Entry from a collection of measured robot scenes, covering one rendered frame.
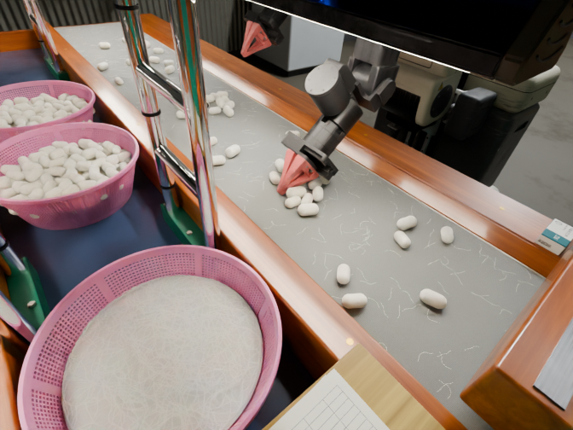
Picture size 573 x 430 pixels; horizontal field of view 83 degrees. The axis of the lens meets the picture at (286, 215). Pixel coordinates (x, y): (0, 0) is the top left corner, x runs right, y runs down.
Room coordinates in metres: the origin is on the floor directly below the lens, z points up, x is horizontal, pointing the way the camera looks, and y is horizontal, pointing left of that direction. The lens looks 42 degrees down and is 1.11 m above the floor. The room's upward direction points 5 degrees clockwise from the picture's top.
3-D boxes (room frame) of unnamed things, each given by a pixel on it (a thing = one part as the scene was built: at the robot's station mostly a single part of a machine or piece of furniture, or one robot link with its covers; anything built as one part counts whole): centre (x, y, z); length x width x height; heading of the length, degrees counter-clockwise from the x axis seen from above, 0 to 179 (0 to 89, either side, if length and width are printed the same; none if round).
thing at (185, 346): (0.17, 0.13, 0.71); 0.22 x 0.22 x 0.06
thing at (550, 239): (0.38, -0.43, 0.78); 0.06 x 0.04 x 0.02; 133
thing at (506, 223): (0.99, 0.13, 0.67); 1.81 x 0.12 x 0.19; 43
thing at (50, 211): (0.49, 0.42, 0.72); 0.27 x 0.27 x 0.10
